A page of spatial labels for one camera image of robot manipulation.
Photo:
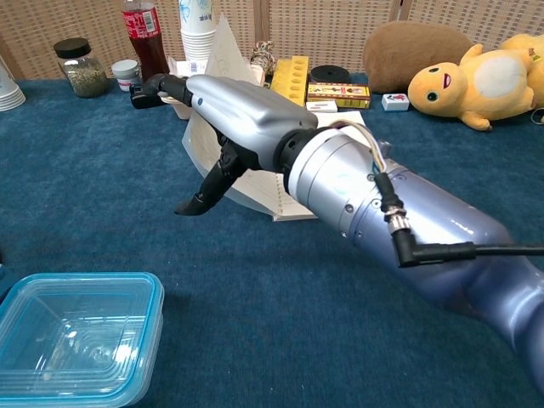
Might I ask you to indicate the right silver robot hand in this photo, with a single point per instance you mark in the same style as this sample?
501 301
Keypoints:
242 115

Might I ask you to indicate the white spiral notebook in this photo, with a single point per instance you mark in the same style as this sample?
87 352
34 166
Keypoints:
225 55

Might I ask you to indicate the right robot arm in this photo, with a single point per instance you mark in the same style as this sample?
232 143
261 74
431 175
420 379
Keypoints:
425 238

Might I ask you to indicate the yellow block with round holes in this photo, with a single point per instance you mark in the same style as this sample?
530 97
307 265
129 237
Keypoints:
291 78

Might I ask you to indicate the white labelled packet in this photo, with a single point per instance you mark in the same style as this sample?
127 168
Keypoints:
191 67

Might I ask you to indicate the small white box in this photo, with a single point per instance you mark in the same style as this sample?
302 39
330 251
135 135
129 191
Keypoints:
321 106

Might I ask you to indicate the tall white paper cup stack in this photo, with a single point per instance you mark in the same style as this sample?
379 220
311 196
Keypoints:
197 34

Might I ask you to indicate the black round disc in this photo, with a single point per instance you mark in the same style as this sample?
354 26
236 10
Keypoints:
329 75

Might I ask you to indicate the red and yellow box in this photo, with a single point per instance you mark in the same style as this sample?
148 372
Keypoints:
340 94

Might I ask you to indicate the cola bottle with red cap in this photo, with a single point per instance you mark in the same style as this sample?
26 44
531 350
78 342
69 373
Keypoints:
146 42

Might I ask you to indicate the small white plastic jar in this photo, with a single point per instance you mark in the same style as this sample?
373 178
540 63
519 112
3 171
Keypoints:
126 74

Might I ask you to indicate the woven bamboo folding screen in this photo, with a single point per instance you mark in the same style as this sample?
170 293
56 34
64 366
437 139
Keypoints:
331 25

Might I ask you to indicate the white mahjong tile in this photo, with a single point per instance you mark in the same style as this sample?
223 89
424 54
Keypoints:
395 102

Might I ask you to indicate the glass jar with black lid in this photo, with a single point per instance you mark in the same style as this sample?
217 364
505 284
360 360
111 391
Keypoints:
83 72

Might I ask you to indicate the brown plush cushion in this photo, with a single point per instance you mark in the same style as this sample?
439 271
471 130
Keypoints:
408 55

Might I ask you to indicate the blue table cloth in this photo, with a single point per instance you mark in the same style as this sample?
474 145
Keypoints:
263 306

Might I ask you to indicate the short white paper cup stack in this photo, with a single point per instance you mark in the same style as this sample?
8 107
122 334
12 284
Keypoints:
8 93

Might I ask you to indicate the yellow plush with white belly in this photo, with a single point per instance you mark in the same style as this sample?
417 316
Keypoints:
480 85

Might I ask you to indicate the clear blue plastic container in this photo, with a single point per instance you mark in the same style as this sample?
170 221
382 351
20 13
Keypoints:
72 340

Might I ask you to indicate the plain yellow plush toy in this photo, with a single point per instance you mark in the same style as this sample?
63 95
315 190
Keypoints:
533 55

